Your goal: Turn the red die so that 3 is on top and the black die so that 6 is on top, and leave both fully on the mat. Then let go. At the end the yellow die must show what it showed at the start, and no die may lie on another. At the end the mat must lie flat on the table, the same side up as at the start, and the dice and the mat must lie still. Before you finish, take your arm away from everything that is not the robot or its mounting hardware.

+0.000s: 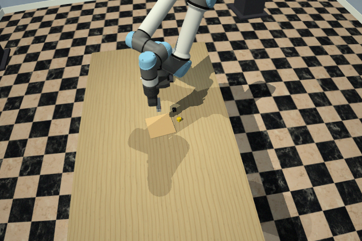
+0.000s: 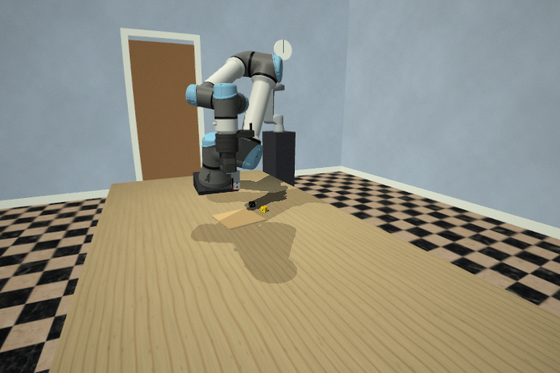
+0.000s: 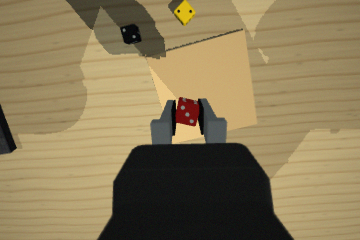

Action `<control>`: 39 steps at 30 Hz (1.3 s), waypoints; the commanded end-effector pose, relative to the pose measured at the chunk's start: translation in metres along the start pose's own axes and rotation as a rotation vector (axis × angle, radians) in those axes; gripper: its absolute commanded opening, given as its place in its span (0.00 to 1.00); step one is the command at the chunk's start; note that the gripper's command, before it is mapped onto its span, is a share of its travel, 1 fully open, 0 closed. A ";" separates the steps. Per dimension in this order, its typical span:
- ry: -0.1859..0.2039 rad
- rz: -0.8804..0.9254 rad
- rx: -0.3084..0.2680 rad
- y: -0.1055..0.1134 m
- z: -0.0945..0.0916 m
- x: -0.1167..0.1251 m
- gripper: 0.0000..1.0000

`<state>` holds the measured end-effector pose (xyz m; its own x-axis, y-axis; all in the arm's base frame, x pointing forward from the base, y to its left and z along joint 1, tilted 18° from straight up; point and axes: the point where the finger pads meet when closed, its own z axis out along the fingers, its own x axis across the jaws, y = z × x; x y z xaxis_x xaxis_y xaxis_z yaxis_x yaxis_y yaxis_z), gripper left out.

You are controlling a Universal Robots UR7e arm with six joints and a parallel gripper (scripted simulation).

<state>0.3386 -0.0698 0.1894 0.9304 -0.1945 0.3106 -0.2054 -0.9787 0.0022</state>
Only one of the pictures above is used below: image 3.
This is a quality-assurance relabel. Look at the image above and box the red die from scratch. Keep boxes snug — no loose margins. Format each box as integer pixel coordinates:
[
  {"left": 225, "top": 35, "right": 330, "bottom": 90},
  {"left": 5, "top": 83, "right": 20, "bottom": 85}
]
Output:
[{"left": 176, "top": 97, "right": 199, "bottom": 126}]

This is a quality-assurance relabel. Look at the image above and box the black die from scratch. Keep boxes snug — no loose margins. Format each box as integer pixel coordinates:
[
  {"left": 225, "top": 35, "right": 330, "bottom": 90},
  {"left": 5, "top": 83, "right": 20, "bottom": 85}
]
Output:
[{"left": 120, "top": 24, "right": 142, "bottom": 44}]

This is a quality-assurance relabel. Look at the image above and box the yellow die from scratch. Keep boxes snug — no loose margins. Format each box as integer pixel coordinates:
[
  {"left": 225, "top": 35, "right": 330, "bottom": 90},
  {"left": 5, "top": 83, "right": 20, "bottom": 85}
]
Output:
[{"left": 174, "top": 0, "right": 195, "bottom": 26}]

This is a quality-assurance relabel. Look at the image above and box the tan flat mat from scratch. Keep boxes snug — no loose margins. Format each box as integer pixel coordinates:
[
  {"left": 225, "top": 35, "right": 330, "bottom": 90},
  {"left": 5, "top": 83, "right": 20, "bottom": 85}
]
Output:
[{"left": 146, "top": 30, "right": 257, "bottom": 144}]

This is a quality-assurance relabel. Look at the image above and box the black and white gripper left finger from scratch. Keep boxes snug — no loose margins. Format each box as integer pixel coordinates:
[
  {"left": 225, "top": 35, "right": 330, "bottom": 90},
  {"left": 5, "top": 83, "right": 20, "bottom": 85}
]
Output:
[{"left": 150, "top": 100, "right": 176, "bottom": 144}]

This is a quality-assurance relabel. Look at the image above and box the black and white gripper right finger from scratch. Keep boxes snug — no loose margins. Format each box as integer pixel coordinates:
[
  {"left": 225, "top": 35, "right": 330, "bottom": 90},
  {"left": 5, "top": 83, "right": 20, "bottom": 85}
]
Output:
[{"left": 198, "top": 98, "right": 227, "bottom": 143}]

